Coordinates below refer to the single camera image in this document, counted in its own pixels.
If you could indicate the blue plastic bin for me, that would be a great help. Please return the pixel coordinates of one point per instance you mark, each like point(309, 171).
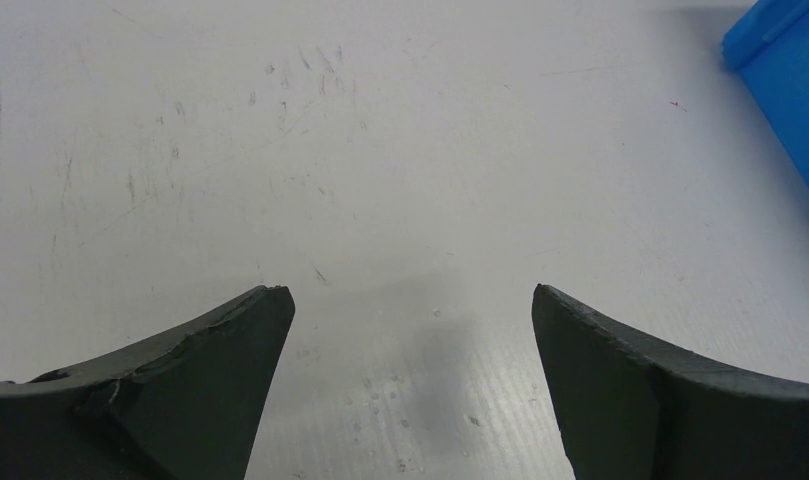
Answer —
point(769, 48)

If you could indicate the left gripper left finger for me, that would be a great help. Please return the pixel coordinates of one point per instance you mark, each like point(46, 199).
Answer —
point(182, 404)

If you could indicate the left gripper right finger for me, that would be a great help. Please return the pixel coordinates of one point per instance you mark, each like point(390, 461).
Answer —
point(629, 405)

